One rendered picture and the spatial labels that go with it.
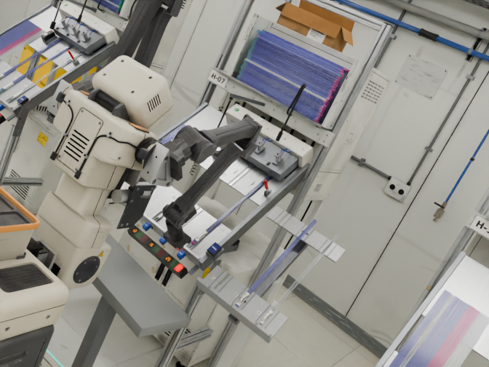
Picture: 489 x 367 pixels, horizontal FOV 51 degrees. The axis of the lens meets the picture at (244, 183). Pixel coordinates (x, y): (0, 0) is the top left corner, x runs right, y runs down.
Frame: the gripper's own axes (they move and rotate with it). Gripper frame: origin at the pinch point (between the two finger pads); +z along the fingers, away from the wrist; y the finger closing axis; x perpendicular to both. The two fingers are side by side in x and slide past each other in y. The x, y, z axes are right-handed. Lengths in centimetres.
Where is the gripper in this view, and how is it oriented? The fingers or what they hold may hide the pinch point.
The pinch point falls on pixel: (180, 248)
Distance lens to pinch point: 213.4
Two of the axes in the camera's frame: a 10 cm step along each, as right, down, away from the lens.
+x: -6.8, 5.8, -4.5
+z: 0.6, 6.5, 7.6
